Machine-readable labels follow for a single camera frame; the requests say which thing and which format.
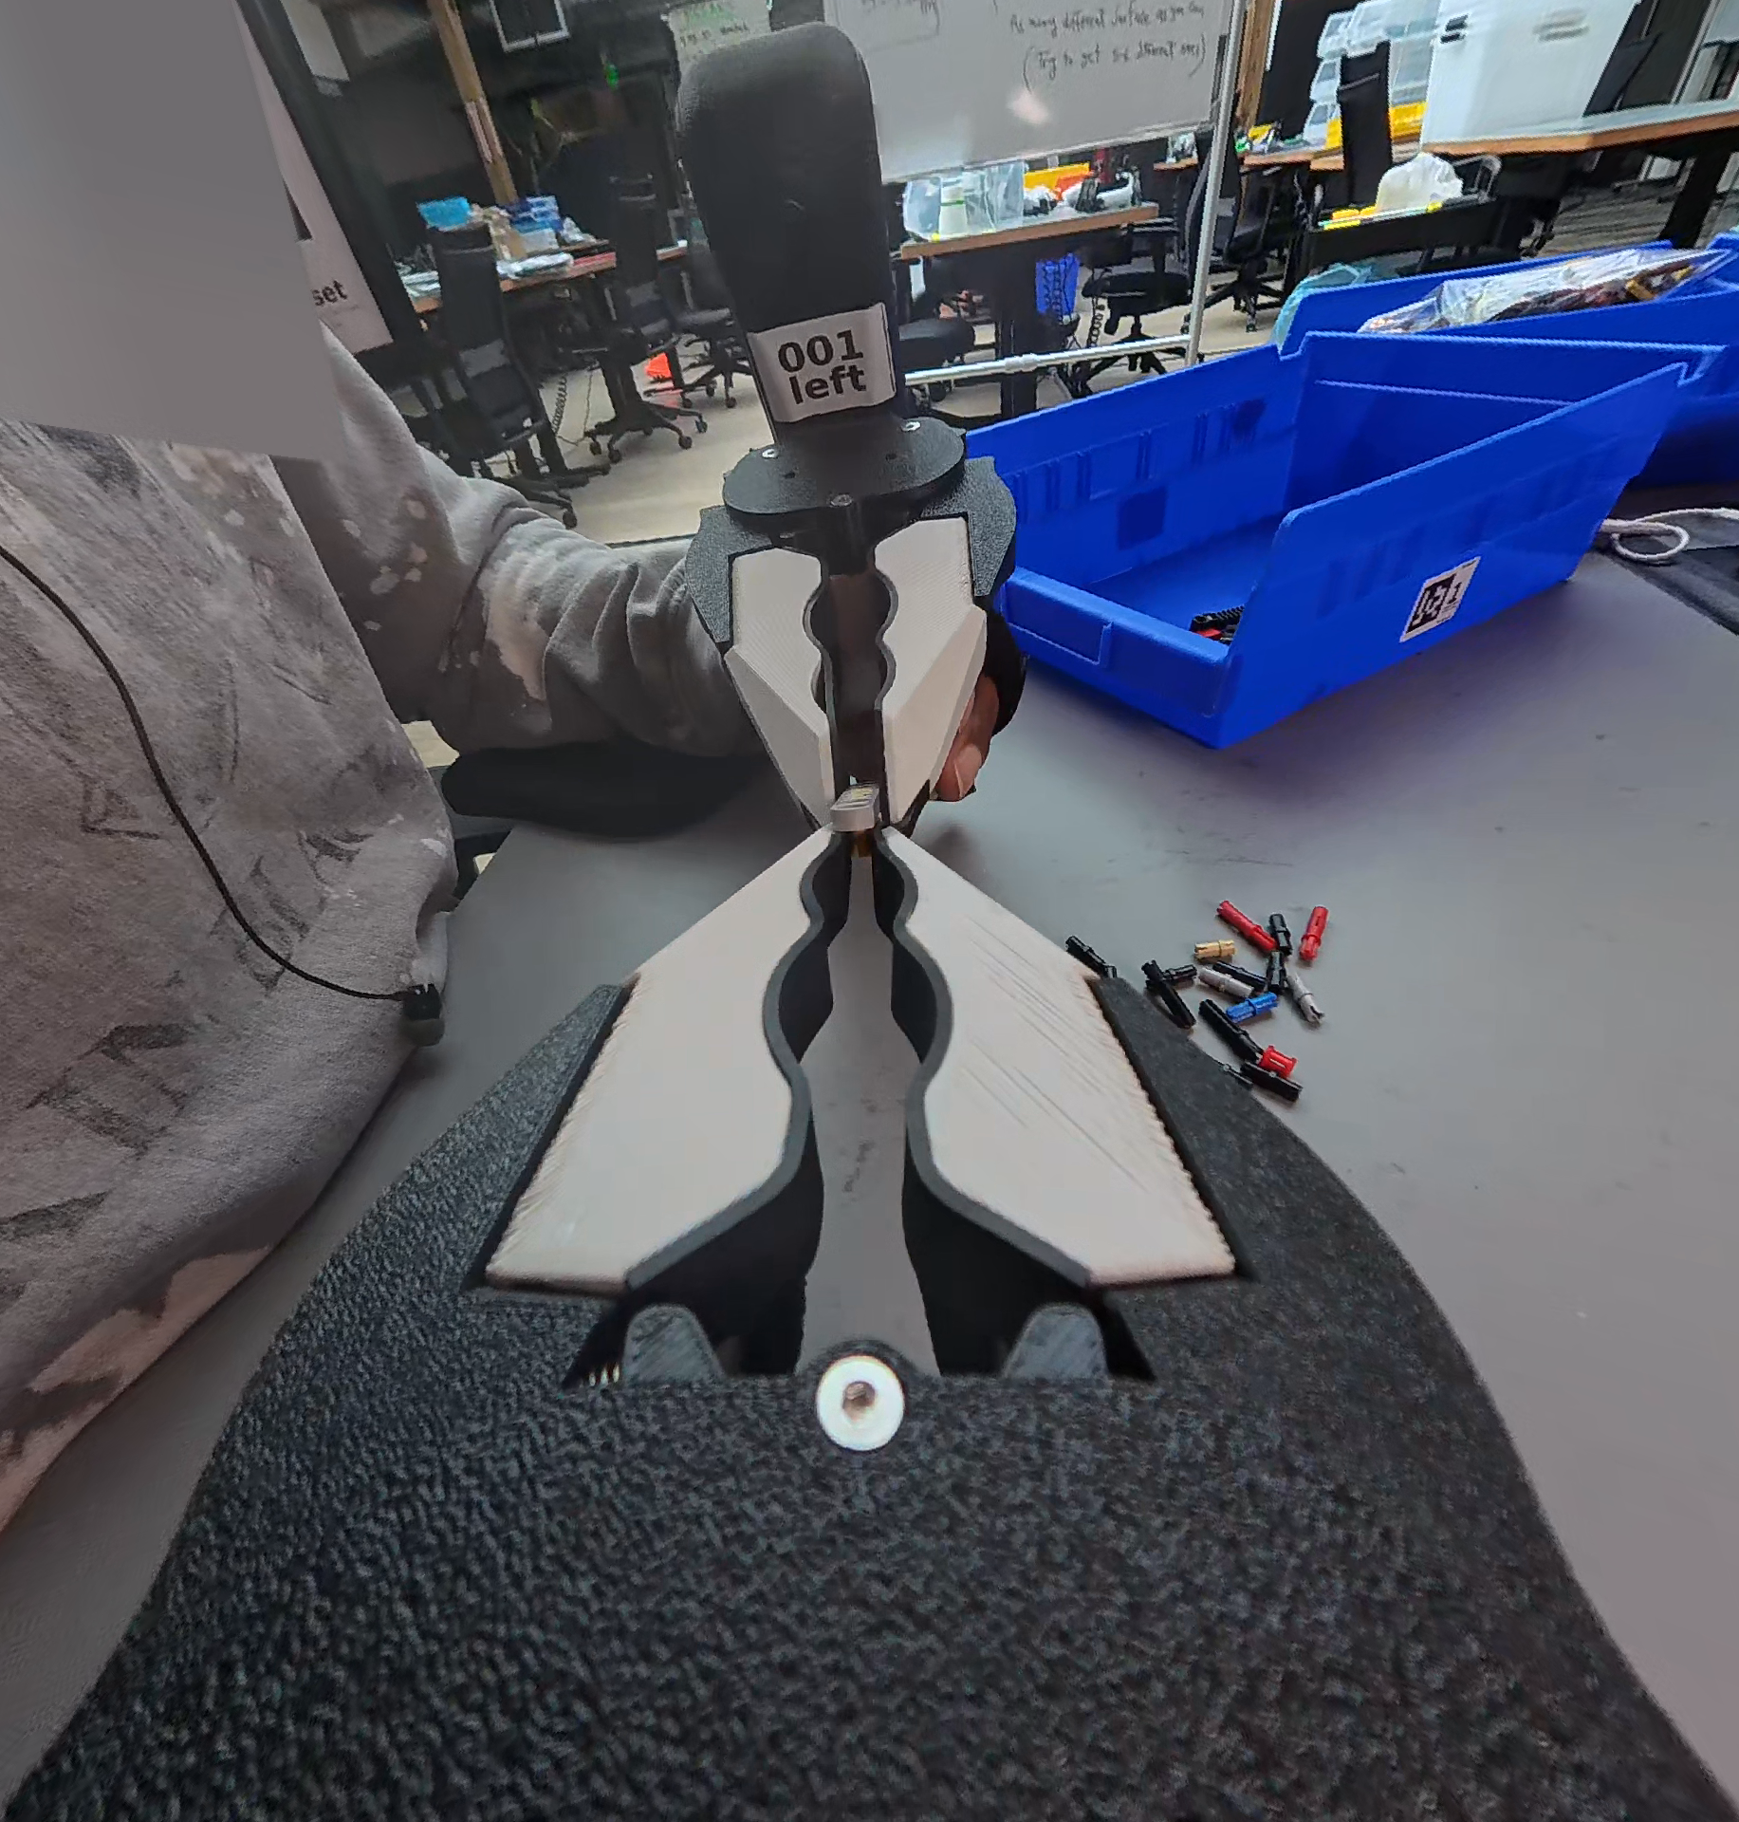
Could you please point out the stack of clear storage boxes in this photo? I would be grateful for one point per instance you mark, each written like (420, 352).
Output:
(1360, 77)

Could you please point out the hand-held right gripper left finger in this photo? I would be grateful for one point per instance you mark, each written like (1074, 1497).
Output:
(669, 1124)

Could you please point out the whiteboard on stand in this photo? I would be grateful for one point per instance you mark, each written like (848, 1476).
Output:
(983, 86)

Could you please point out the small black red part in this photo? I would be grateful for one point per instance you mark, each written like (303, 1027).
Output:
(1219, 622)

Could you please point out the white plastic bag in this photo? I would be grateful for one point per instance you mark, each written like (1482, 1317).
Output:
(1417, 185)

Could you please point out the person's left hand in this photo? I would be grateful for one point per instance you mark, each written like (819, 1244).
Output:
(968, 761)

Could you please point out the framed black white marker sign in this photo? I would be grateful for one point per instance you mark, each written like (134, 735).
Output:
(342, 306)

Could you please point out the blue plastic bin with tag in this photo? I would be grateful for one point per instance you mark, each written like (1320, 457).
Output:
(1452, 484)

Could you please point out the clear bag of parts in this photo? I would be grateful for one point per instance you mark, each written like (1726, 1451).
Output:
(1538, 291)

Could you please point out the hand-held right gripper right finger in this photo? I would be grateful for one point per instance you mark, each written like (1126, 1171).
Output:
(1054, 1124)

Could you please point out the white handwritten sheet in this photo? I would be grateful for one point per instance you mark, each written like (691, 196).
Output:
(712, 25)

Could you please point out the wooden top table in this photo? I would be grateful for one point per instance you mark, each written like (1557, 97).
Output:
(1595, 135)
(1026, 227)
(555, 271)

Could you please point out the white storage box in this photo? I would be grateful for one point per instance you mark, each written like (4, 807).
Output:
(1523, 63)

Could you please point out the grey desk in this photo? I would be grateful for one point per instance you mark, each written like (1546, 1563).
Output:
(1452, 883)

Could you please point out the black office chair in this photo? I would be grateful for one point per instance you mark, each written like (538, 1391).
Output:
(1247, 227)
(478, 327)
(641, 300)

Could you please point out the pile of small plastic pins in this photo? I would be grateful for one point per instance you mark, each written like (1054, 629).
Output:
(1247, 1003)

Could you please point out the grey toy brick beam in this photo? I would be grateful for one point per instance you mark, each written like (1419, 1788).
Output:
(854, 812)

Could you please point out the person's left forearm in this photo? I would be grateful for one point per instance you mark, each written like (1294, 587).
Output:
(555, 640)

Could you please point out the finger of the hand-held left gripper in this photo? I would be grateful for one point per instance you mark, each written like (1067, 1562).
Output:
(773, 654)
(934, 640)

